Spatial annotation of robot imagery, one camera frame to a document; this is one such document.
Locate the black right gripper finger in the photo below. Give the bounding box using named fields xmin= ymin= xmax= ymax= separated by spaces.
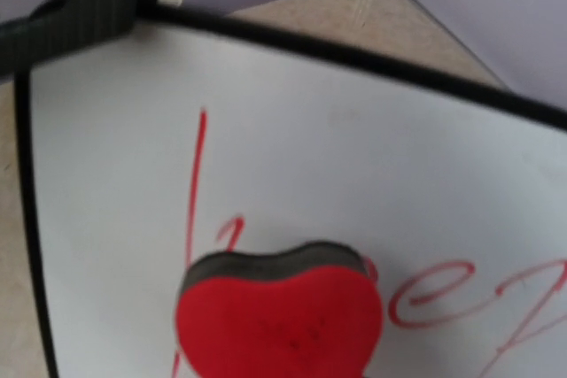
xmin=1 ymin=0 xmax=183 ymax=77

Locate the white whiteboard black frame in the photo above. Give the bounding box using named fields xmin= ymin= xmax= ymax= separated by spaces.
xmin=14 ymin=7 xmax=566 ymax=377

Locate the red black whiteboard eraser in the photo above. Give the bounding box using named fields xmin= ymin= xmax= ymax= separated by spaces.
xmin=174 ymin=242 xmax=384 ymax=377

